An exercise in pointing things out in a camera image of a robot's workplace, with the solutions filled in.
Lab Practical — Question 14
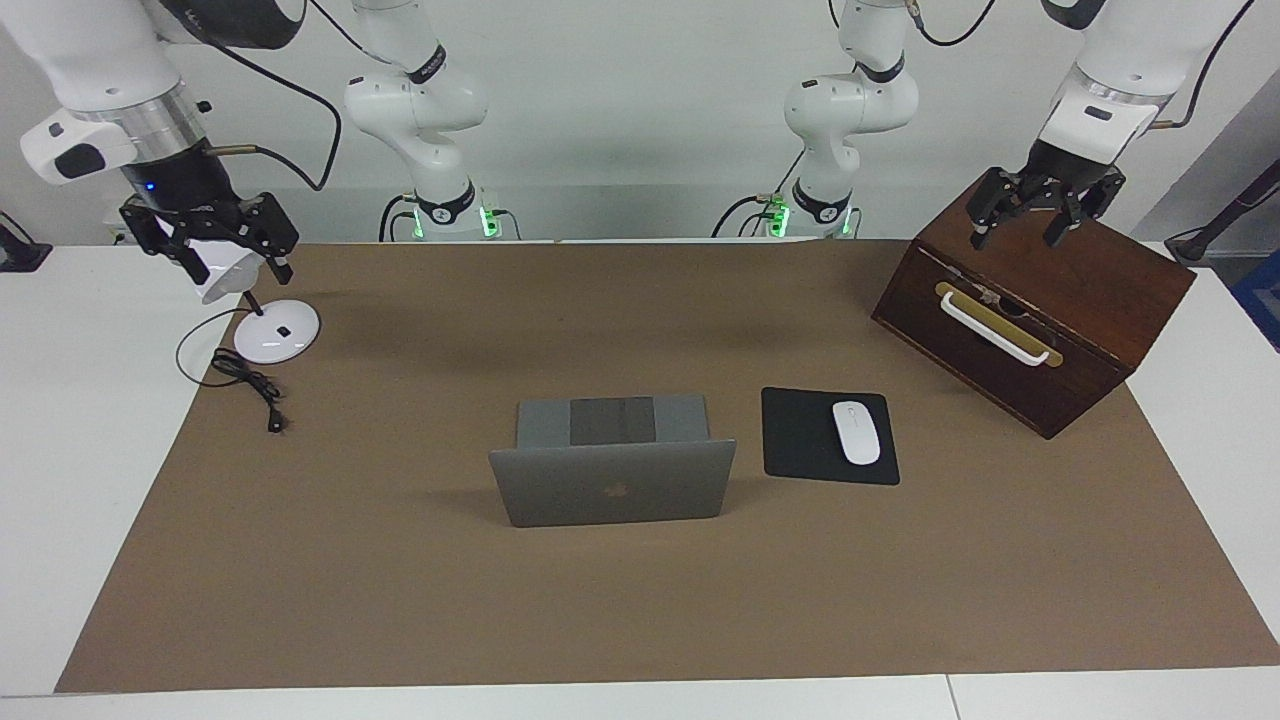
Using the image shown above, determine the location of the white desk lamp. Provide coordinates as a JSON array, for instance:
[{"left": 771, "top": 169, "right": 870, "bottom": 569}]
[{"left": 190, "top": 240, "right": 321, "bottom": 365}]

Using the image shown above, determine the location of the blue crate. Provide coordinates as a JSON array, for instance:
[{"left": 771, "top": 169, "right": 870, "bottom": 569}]
[{"left": 1232, "top": 250, "right": 1280, "bottom": 353}]

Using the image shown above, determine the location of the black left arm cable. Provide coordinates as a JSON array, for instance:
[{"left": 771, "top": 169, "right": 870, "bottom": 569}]
[{"left": 905, "top": 0, "right": 1256, "bottom": 131}]

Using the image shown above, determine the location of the silver grey laptop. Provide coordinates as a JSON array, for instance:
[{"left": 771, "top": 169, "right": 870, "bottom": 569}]
[{"left": 488, "top": 394, "right": 738, "bottom": 529}]

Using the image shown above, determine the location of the black mouse pad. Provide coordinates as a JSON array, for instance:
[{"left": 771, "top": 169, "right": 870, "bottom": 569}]
[{"left": 761, "top": 387, "right": 901, "bottom": 487}]

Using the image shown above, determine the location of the black lamp power cable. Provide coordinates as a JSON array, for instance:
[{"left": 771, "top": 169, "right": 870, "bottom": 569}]
[{"left": 176, "top": 305, "right": 288, "bottom": 435}]

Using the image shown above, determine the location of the white computer mouse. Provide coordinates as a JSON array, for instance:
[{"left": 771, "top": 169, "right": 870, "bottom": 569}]
[{"left": 832, "top": 400, "right": 882, "bottom": 467}]

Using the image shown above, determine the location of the dark brown wooden box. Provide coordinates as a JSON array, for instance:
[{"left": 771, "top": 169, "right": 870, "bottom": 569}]
[{"left": 871, "top": 167, "right": 1198, "bottom": 441}]

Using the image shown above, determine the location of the white box handle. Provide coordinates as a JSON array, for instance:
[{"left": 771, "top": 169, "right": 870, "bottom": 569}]
[{"left": 940, "top": 290, "right": 1051, "bottom": 367}]

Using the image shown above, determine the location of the black stand leg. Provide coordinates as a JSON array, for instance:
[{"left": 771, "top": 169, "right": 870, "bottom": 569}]
[{"left": 1165, "top": 160, "right": 1280, "bottom": 266}]

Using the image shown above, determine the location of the black clamp mount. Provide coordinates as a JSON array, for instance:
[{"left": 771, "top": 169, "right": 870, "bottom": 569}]
[{"left": 0, "top": 212, "right": 53, "bottom": 273}]

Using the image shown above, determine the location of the black base cable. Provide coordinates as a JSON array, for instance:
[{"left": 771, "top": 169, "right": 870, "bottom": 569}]
[
  {"left": 712, "top": 148, "right": 806, "bottom": 239},
  {"left": 378, "top": 195, "right": 421, "bottom": 243}
]

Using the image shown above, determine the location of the brown table mat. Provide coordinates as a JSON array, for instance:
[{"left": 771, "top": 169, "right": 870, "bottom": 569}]
[{"left": 55, "top": 240, "right": 1280, "bottom": 694}]

